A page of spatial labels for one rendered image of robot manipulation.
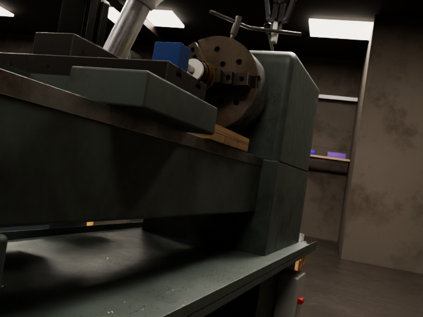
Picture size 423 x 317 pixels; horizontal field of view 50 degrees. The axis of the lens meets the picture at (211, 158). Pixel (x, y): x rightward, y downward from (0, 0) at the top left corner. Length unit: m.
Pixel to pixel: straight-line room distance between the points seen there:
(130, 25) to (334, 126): 6.50
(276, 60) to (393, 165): 4.52
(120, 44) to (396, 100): 4.65
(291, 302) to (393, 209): 4.27
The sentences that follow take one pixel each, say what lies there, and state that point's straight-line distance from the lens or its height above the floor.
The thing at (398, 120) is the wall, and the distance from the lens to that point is 6.10.
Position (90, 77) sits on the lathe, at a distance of 0.76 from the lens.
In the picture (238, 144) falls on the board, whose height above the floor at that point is 0.88.
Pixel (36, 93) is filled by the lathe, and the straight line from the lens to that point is 0.62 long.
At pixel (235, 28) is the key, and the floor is 1.27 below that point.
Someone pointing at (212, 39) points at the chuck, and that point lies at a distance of 1.55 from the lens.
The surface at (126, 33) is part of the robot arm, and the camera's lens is 1.93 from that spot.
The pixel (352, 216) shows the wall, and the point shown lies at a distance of 5.98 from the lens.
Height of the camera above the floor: 0.78
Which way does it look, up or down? 2 degrees up
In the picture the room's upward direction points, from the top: 9 degrees clockwise
